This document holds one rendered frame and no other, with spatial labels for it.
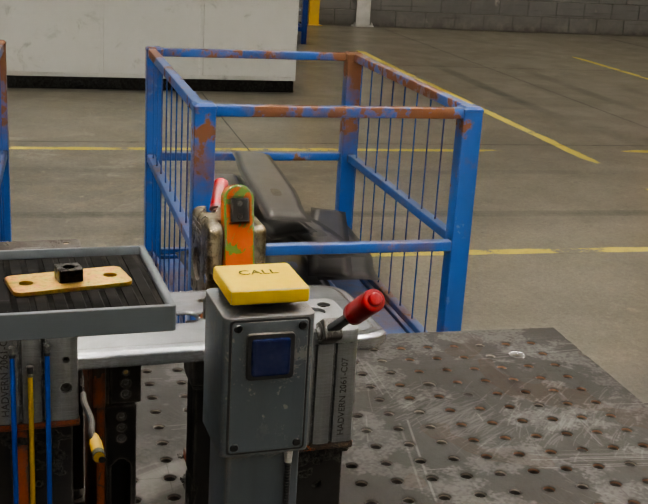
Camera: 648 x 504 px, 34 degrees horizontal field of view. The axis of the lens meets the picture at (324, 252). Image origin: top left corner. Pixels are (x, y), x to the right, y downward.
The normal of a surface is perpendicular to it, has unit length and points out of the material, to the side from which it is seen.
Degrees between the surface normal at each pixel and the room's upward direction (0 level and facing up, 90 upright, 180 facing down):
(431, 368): 0
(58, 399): 90
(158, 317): 90
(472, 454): 0
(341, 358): 90
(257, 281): 0
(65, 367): 90
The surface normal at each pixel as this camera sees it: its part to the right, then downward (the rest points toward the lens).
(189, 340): 0.06, -0.95
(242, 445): 0.31, 0.30
